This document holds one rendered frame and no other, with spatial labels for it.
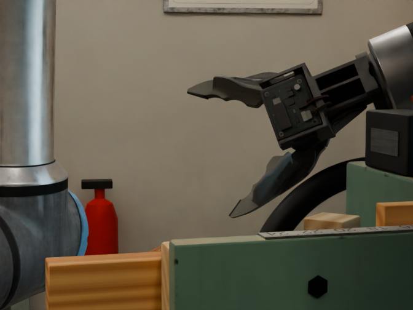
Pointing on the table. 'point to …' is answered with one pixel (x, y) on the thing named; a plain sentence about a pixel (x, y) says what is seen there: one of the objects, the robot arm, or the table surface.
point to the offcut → (331, 221)
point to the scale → (335, 232)
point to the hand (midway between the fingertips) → (208, 155)
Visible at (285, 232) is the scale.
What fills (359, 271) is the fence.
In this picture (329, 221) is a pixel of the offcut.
